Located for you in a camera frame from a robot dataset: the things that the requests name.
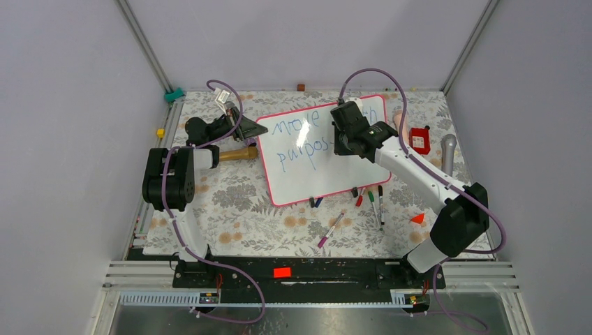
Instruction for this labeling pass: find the red cone piece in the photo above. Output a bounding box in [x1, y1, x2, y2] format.
[410, 213, 425, 225]

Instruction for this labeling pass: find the red capped marker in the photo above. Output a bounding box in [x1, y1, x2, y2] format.
[355, 187, 366, 207]

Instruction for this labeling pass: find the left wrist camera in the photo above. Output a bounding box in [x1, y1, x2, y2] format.
[214, 88, 235, 114]

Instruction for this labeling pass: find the magenta capped marker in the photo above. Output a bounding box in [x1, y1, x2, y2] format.
[317, 212, 345, 248]

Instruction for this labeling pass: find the teal corner clip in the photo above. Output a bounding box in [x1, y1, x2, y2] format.
[164, 87, 185, 103]

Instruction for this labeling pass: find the floral patterned mat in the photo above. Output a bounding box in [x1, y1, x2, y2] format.
[143, 91, 456, 258]

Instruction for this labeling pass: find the gold microphone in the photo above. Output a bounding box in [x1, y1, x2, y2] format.
[219, 147, 259, 162]

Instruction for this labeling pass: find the small red box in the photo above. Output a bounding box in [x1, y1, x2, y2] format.
[409, 126, 431, 155]

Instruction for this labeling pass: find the peach pink microphone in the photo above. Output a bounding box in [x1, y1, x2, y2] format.
[393, 110, 410, 146]

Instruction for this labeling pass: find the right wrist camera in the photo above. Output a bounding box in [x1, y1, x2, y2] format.
[345, 97, 363, 108]

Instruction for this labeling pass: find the black capped marker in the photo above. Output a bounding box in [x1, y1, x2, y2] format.
[378, 185, 385, 227]

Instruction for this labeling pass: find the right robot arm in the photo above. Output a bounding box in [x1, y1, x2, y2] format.
[330, 101, 489, 288]

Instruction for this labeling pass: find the silver grey microphone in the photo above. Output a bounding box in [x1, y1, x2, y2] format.
[441, 134, 457, 176]

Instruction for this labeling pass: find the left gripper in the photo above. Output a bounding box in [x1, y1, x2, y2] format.
[207, 106, 268, 143]

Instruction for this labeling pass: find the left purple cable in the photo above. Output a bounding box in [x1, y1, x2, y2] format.
[159, 80, 268, 325]

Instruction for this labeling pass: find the white cable duct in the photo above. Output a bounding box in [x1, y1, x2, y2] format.
[117, 291, 417, 310]

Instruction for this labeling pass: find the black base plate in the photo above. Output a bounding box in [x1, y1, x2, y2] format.
[172, 256, 446, 304]

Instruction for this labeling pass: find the red tape label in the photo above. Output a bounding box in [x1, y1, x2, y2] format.
[272, 267, 292, 279]

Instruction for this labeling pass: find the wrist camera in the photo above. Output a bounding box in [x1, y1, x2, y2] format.
[214, 88, 235, 114]
[345, 97, 363, 108]

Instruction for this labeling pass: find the pink framed whiteboard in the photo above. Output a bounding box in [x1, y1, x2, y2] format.
[256, 103, 392, 207]

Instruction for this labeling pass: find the green capped marker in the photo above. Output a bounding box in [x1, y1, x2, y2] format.
[367, 191, 383, 231]

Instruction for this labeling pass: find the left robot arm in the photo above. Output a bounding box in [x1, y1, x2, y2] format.
[142, 103, 268, 287]

